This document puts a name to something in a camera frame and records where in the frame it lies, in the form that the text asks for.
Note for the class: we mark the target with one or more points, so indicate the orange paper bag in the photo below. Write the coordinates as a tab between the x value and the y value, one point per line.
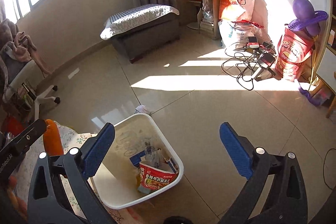
231	6

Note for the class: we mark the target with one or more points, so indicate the crumpled white tissue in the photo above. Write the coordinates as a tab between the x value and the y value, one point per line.
141	109

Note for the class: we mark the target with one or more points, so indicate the grey office chair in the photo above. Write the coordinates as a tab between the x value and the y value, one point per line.
21	77

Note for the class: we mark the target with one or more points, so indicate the black handheld device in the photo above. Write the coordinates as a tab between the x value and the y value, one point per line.
265	61

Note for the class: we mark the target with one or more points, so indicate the white plastic sack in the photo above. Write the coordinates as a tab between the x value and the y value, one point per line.
231	35

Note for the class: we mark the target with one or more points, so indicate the white paper sheet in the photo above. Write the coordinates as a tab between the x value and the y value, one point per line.
73	74

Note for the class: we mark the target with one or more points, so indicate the white plastic bin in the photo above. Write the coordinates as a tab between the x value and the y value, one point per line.
120	187

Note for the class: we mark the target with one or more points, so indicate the floral tablecloth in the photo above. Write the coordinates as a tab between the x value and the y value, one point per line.
73	138

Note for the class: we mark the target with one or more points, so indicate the red printed bag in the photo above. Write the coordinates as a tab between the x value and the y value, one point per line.
292	56

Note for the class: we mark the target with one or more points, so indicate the striped quilted ottoman cover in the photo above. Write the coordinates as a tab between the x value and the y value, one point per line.
136	16

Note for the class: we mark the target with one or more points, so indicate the wooden stand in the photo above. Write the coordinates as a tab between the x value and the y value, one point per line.
325	56

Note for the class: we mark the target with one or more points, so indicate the dark grey ottoman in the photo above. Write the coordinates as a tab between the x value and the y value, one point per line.
147	43

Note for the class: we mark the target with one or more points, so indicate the red and white device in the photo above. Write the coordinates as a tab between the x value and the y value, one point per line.
252	41

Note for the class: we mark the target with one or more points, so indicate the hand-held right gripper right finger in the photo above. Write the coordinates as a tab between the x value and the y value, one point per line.
235	153

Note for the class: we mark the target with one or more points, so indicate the blue medicine box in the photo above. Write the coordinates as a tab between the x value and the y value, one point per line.
136	159

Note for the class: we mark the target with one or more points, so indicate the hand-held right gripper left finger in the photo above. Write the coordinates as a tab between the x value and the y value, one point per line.
98	153

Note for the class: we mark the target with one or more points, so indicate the purple jump ball toy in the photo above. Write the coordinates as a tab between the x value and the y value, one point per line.
303	8

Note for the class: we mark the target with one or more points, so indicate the clear hanging plastic bag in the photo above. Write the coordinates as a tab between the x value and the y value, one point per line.
207	3

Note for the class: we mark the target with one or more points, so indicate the red instant noodle cup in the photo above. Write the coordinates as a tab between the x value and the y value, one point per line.
157	176

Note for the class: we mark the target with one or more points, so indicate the brown fleece blanket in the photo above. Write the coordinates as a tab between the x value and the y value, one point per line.
8	32

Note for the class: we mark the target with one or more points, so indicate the yellow snack packet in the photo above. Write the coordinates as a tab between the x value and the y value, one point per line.
137	179

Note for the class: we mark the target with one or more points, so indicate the pink cloth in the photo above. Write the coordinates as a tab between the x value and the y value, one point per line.
26	48

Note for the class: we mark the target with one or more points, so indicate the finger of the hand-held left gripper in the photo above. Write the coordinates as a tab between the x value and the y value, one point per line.
29	137

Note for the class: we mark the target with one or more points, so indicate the clear plastic bottle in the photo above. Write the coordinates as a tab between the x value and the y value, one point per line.
151	154

